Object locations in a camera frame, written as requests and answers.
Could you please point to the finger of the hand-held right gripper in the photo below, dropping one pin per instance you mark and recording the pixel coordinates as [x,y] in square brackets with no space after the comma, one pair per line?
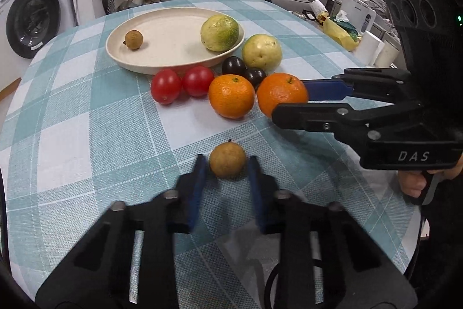
[311,117]
[325,90]

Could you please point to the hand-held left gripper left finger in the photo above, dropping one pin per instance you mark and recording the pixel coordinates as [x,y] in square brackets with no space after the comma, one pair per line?
[197,186]

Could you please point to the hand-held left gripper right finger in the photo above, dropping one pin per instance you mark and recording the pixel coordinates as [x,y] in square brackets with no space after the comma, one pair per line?
[255,193]

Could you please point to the orange mandarin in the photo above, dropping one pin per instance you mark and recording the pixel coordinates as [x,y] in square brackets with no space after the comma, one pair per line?
[282,93]
[231,96]

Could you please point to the light brown longan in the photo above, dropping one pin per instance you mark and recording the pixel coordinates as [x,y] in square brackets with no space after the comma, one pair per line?
[228,158]

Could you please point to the dark plum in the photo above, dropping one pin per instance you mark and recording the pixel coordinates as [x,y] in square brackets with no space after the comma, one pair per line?
[255,76]
[233,65]

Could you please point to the pale yellow guava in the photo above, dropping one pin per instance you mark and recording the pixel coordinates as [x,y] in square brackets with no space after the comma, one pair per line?
[262,52]

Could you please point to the red tomato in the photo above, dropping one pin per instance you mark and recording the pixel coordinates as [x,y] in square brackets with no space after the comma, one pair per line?
[166,86]
[198,81]

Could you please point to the cream round plate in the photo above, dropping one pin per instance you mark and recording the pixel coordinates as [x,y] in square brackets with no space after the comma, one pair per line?
[170,41]

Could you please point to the person's right hand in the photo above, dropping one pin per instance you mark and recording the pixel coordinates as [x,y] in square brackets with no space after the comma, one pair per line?
[410,184]

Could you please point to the white cup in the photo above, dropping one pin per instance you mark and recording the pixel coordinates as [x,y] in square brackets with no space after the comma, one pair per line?
[387,53]
[370,48]

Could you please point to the yellow plastic bag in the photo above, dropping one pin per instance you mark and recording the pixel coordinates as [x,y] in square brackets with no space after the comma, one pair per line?
[340,34]

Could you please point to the white electric appliance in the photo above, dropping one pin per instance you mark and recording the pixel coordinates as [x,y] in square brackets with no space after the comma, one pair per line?
[356,12]

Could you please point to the grey crumpled blanket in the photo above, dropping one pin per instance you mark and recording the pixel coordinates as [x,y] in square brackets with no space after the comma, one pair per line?
[370,1]

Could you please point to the green mottled guava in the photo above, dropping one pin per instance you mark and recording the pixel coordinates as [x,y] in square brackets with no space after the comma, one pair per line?
[220,33]

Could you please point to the dark brown longan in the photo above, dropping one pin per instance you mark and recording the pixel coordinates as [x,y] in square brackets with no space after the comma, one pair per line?
[134,40]

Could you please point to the white washing machine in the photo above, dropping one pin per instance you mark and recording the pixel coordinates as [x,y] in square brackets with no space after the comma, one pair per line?
[32,19]

